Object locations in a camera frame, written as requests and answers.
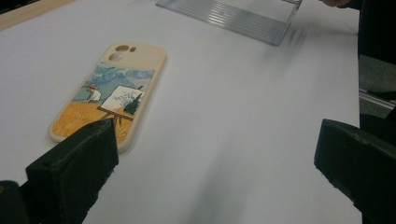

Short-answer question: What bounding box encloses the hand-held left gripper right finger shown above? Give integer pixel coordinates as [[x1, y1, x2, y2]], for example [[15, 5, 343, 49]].
[[314, 119, 396, 224]]

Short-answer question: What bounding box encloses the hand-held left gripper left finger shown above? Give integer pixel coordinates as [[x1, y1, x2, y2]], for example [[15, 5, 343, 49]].
[[25, 118, 120, 224]]

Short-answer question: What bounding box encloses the cream painted phone case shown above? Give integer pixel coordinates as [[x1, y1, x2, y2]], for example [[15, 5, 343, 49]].
[[48, 41, 168, 155]]

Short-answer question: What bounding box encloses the clear plastic packaging box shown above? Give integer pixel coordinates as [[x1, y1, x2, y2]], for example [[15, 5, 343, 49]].
[[155, 0, 304, 48]]

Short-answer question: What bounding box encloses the aluminium floor rail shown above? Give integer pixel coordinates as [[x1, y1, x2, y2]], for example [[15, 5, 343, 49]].
[[359, 89, 396, 110]]

